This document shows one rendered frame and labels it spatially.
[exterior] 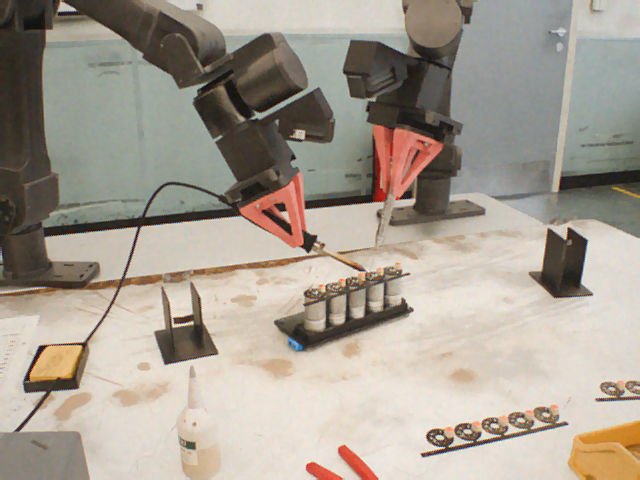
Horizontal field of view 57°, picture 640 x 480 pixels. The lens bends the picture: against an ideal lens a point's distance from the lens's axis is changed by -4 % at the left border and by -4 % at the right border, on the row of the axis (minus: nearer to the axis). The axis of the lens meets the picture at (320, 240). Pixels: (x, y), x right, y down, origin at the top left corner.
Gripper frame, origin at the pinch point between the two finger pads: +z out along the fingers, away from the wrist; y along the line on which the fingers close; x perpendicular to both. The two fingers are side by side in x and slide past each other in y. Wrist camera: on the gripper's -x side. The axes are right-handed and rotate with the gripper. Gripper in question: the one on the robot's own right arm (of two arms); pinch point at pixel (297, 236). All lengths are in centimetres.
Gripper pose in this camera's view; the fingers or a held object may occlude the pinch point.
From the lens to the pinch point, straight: 73.4
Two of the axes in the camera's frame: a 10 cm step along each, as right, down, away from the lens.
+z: 4.8, 8.5, 2.3
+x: -8.6, 4.0, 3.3
